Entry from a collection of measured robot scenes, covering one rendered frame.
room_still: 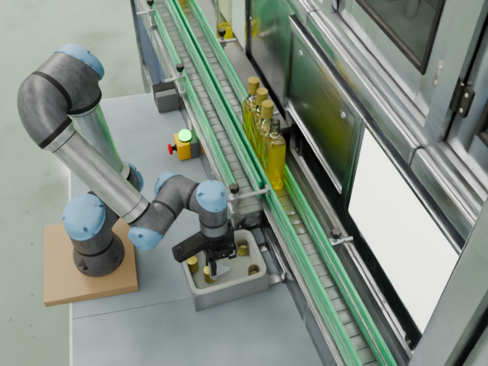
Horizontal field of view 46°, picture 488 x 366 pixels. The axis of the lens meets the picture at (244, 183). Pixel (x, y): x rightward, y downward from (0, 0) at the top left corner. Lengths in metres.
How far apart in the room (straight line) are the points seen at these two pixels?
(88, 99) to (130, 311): 0.64
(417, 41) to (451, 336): 0.78
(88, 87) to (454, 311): 1.07
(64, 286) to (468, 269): 1.42
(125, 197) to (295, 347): 0.63
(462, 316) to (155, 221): 0.99
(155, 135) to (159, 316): 0.76
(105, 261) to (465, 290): 1.34
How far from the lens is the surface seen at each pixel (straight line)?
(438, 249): 1.26
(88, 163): 1.38
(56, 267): 1.83
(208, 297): 1.67
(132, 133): 2.22
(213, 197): 1.42
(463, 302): 0.53
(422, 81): 1.25
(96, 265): 1.74
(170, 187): 1.48
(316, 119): 1.69
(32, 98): 1.36
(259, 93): 1.70
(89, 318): 1.75
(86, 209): 1.63
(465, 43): 1.09
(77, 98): 1.41
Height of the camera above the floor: 2.23
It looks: 48 degrees down
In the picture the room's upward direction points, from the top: straight up
